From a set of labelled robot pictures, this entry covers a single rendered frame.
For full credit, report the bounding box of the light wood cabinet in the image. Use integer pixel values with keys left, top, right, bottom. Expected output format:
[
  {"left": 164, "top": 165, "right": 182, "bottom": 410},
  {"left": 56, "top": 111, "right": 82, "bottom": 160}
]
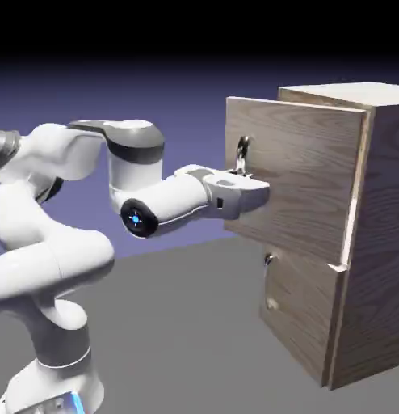
[{"left": 224, "top": 82, "right": 399, "bottom": 392}]

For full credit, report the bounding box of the large wood cabinet door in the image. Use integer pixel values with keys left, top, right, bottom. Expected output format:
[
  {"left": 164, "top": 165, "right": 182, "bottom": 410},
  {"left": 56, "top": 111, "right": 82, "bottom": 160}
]
[{"left": 224, "top": 95, "right": 371, "bottom": 267}]

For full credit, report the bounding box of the curved silver door handle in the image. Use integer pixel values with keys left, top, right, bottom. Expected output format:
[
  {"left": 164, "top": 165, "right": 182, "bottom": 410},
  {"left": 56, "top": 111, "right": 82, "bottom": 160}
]
[
  {"left": 233, "top": 135, "right": 254, "bottom": 179},
  {"left": 263, "top": 253, "right": 280, "bottom": 312}
]

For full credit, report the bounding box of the small wood cabinet door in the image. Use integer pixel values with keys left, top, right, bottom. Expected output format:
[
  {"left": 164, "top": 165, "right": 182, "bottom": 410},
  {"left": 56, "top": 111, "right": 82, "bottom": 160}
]
[{"left": 258, "top": 240, "right": 348, "bottom": 388}]

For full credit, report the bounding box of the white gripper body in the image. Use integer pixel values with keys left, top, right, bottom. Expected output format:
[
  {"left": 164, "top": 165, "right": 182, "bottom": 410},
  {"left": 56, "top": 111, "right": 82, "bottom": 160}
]
[{"left": 203, "top": 171, "right": 271, "bottom": 216}]

